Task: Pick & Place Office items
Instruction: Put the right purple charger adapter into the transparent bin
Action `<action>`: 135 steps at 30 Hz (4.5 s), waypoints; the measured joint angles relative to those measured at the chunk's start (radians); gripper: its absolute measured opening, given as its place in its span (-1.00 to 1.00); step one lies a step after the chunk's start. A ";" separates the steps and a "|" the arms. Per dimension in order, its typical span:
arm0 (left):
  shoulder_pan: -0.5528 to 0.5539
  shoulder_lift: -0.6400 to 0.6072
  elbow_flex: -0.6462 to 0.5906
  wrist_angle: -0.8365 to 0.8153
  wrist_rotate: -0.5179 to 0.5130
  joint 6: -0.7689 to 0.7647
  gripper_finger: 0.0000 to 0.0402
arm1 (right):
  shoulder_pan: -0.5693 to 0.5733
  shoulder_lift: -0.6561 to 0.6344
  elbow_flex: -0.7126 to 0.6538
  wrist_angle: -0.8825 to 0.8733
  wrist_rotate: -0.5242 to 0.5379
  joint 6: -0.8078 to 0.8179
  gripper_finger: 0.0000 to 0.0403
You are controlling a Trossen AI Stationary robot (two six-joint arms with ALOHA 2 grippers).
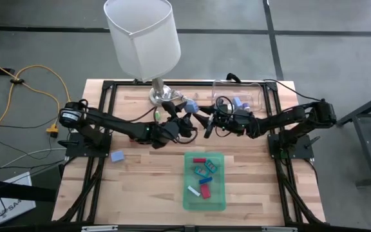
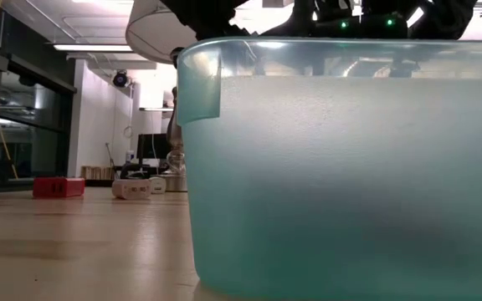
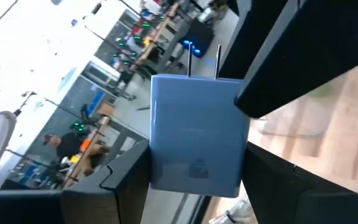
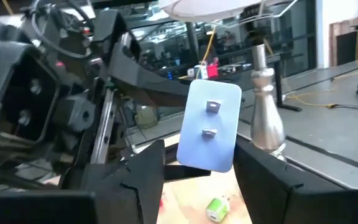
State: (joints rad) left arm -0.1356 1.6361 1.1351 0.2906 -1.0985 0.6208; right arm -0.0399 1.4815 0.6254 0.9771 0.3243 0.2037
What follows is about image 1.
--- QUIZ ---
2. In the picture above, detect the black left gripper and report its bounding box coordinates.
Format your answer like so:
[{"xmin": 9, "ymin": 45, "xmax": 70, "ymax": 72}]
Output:
[{"xmin": 152, "ymin": 102, "xmax": 198, "ymax": 150}]

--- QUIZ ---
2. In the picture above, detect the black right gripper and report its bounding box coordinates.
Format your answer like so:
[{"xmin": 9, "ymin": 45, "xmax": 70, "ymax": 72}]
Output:
[{"xmin": 192, "ymin": 105, "xmax": 256, "ymax": 140}]

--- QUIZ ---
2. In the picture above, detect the teal digital timer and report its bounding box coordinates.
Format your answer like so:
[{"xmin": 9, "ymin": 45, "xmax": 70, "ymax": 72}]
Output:
[
  {"xmin": 194, "ymin": 164, "xmax": 211, "ymax": 179},
  {"xmin": 204, "ymin": 160, "xmax": 218, "ymax": 174}
]

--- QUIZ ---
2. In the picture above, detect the white digital timer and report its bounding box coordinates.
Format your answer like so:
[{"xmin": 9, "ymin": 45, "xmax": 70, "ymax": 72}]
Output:
[{"xmin": 187, "ymin": 185, "xmax": 202, "ymax": 197}]

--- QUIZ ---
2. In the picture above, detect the clear plastic bin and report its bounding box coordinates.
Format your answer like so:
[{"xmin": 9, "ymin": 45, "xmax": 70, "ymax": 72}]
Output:
[{"xmin": 211, "ymin": 79, "xmax": 263, "ymax": 112}]

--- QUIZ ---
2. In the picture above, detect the white table lamp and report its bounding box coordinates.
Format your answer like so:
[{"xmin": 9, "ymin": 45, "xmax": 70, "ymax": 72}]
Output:
[{"xmin": 103, "ymin": 0, "xmax": 182, "ymax": 108}]

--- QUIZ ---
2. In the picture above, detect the green translucent plastic bin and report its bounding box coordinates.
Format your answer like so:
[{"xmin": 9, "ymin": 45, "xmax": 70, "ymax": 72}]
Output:
[{"xmin": 182, "ymin": 151, "xmax": 227, "ymax": 212}]

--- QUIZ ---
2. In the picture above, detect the black metal cart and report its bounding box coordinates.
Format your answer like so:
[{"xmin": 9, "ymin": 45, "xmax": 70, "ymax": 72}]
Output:
[{"xmin": 334, "ymin": 88, "xmax": 371, "ymax": 188}]

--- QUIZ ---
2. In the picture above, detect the black slanted bar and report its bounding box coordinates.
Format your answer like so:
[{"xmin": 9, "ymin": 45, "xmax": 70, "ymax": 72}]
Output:
[{"xmin": 0, "ymin": 177, "xmax": 57, "ymax": 204}]

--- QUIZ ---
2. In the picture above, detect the white printed box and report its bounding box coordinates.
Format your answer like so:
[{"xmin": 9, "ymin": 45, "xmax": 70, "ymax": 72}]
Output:
[{"xmin": 0, "ymin": 171, "xmax": 37, "ymax": 226}]

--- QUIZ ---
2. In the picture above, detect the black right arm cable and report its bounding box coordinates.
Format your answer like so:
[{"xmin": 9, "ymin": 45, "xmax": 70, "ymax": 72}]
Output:
[{"xmin": 214, "ymin": 95, "xmax": 238, "ymax": 139}]

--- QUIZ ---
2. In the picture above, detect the black aluminium table frame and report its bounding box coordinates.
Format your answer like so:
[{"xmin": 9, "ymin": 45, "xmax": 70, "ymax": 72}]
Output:
[{"xmin": 55, "ymin": 79, "xmax": 327, "ymax": 232}]

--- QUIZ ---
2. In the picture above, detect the black power cable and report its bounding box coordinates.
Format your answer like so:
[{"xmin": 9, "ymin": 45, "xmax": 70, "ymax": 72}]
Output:
[{"xmin": 261, "ymin": 79, "xmax": 324, "ymax": 102}]

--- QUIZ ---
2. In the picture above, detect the yellow extension cord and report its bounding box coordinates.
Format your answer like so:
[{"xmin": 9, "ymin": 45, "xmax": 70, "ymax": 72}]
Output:
[{"xmin": 0, "ymin": 54, "xmax": 77, "ymax": 149}]

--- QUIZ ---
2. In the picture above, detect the silver frame bracket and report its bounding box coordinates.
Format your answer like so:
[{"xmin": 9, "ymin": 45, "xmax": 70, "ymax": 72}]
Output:
[
  {"xmin": 261, "ymin": 226, "xmax": 298, "ymax": 232},
  {"xmin": 81, "ymin": 225, "xmax": 119, "ymax": 232}
]

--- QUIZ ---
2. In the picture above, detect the black floor cable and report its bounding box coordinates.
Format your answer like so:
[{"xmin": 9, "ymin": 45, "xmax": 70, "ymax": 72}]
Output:
[{"xmin": 0, "ymin": 115, "xmax": 61, "ymax": 130}]

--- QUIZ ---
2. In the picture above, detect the white floor cable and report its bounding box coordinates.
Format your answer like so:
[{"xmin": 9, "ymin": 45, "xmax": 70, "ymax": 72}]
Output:
[{"xmin": 0, "ymin": 147, "xmax": 68, "ymax": 179}]

